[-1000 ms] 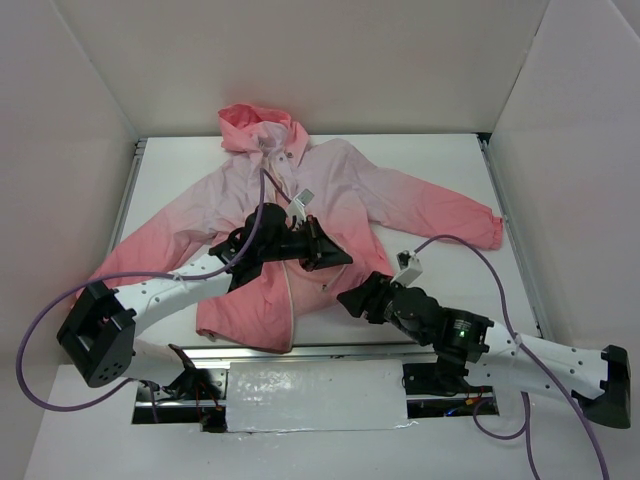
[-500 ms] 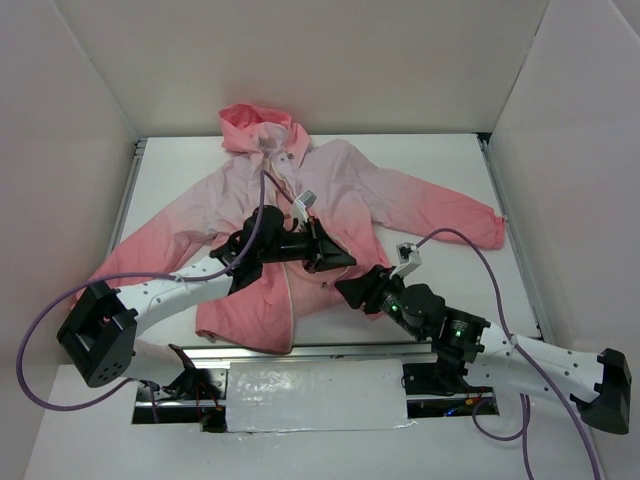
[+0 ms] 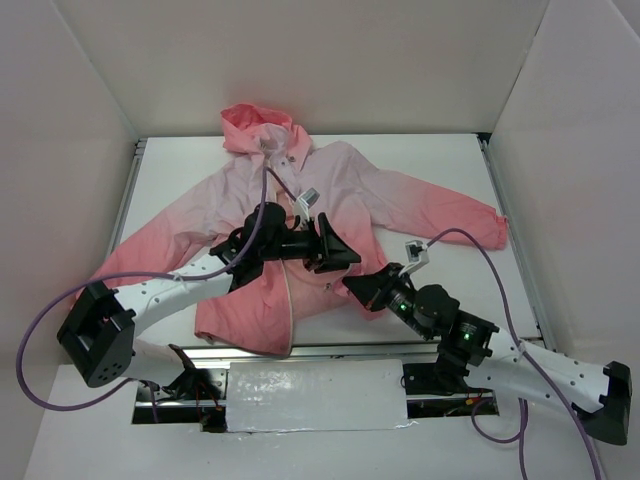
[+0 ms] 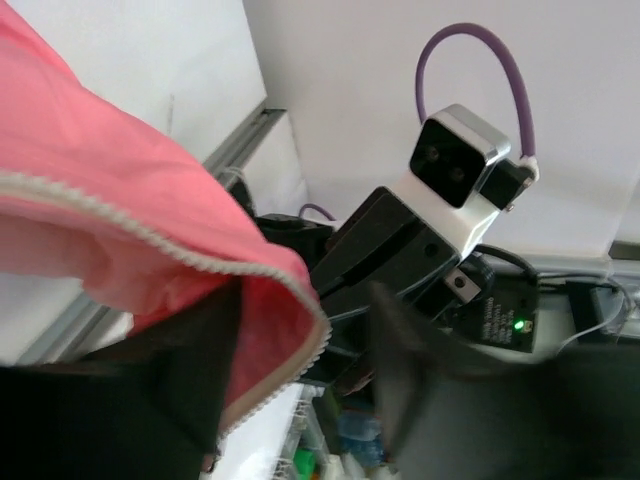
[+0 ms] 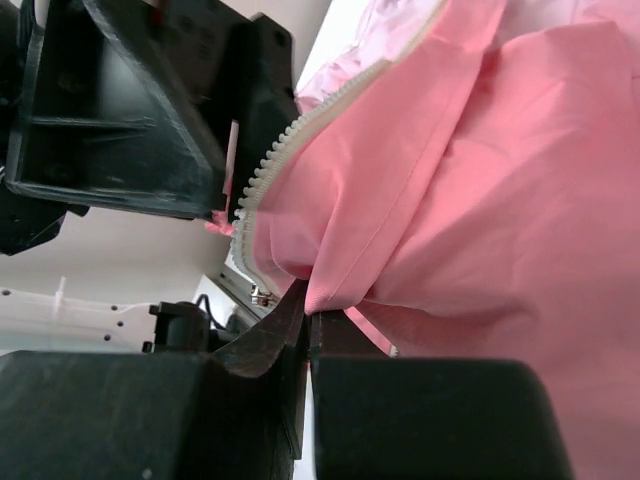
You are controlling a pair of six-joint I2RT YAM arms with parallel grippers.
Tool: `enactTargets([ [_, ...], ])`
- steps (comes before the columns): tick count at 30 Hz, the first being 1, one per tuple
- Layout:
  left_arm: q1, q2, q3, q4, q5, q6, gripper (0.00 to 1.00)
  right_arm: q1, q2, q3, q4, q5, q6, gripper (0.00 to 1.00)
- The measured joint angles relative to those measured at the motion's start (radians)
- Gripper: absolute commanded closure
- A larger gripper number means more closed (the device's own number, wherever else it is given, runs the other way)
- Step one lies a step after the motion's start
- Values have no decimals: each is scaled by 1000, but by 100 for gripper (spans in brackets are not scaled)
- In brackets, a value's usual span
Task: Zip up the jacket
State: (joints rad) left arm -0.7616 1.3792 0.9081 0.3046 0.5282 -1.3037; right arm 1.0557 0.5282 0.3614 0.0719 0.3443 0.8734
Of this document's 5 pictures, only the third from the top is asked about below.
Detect pink hooded zip jacket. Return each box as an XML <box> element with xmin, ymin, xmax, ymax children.
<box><xmin>98</xmin><ymin>104</ymin><xmax>507</xmax><ymax>355</ymax></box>

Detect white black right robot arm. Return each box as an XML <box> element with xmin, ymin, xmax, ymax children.
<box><xmin>343</xmin><ymin>263</ymin><xmax>632</xmax><ymax>446</ymax></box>

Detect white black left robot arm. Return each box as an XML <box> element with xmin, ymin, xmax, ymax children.
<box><xmin>57</xmin><ymin>202</ymin><xmax>361</xmax><ymax>399</ymax></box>

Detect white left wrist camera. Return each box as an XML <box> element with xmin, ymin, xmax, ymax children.
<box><xmin>293</xmin><ymin>188</ymin><xmax>320</xmax><ymax>222</ymax></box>

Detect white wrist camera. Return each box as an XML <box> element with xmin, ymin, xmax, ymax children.
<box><xmin>401</xmin><ymin>240</ymin><xmax>429</xmax><ymax>276</ymax></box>
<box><xmin>293</xmin><ymin>188</ymin><xmax>320</xmax><ymax>222</ymax></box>

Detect aluminium table edge rail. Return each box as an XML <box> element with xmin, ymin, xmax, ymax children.
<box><xmin>134</xmin><ymin>342</ymin><xmax>441</xmax><ymax>374</ymax></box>

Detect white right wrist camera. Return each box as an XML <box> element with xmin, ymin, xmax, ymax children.
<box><xmin>401</xmin><ymin>240</ymin><xmax>429</xmax><ymax>276</ymax></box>

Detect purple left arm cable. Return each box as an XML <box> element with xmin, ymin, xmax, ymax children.
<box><xmin>15</xmin><ymin>167</ymin><xmax>301</xmax><ymax>426</ymax></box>

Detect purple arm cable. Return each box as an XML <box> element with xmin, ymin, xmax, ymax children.
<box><xmin>15</xmin><ymin>167</ymin><xmax>301</xmax><ymax>426</ymax></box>
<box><xmin>422</xmin><ymin>228</ymin><xmax>604</xmax><ymax>480</ymax></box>

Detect aluminium right side rail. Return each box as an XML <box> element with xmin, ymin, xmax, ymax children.
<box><xmin>475</xmin><ymin>132</ymin><xmax>557</xmax><ymax>352</ymax></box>

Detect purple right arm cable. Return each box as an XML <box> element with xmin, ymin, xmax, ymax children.
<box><xmin>422</xmin><ymin>228</ymin><xmax>604</xmax><ymax>480</ymax></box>

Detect aluminium left side rail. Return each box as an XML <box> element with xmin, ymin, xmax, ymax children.
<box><xmin>106</xmin><ymin>138</ymin><xmax>148</xmax><ymax>256</ymax></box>

